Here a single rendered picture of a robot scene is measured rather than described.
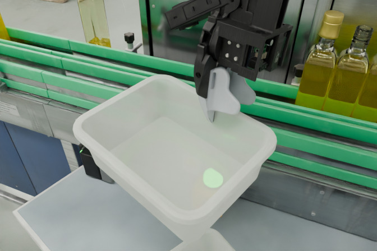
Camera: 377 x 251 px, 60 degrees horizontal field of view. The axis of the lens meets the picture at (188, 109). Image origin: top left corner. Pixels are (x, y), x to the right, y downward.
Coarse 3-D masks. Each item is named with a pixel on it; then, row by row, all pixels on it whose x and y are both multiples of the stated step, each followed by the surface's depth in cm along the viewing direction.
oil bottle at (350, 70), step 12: (348, 48) 65; (348, 60) 62; (360, 60) 61; (336, 72) 64; (348, 72) 63; (360, 72) 62; (336, 84) 65; (348, 84) 64; (360, 84) 63; (336, 96) 67; (348, 96) 66; (324, 108) 70; (336, 108) 68; (348, 108) 67
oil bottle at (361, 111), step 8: (376, 56) 62; (376, 64) 61; (368, 72) 62; (376, 72) 61; (368, 80) 63; (376, 80) 62; (368, 88) 63; (376, 88) 63; (360, 96) 65; (368, 96) 64; (376, 96) 64; (360, 104) 66; (368, 104) 65; (376, 104) 65; (352, 112) 68; (360, 112) 67; (368, 112) 66; (376, 112) 66; (368, 120) 67; (376, 120) 67
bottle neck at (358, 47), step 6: (360, 30) 59; (366, 30) 59; (372, 30) 59; (354, 36) 61; (360, 36) 60; (366, 36) 59; (354, 42) 61; (360, 42) 60; (366, 42) 60; (354, 48) 61; (360, 48) 61; (360, 54) 62
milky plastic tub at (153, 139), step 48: (144, 96) 50; (192, 96) 47; (96, 144) 39; (144, 144) 49; (192, 144) 49; (240, 144) 45; (144, 192) 34; (192, 192) 42; (240, 192) 41; (192, 240) 37
